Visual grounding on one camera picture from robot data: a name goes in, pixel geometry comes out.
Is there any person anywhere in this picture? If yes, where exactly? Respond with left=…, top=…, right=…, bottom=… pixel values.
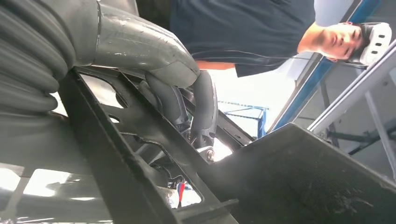
left=136, top=0, right=394, bottom=78

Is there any blue steel storage rack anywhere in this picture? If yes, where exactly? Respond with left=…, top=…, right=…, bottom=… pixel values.
left=218, top=100, right=268, bottom=139

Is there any white VR headset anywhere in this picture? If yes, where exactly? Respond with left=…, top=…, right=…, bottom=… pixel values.
left=349, top=22, right=393, bottom=66

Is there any grey metal frame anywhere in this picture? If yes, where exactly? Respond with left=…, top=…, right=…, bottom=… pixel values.
left=308, top=40, right=396, bottom=180

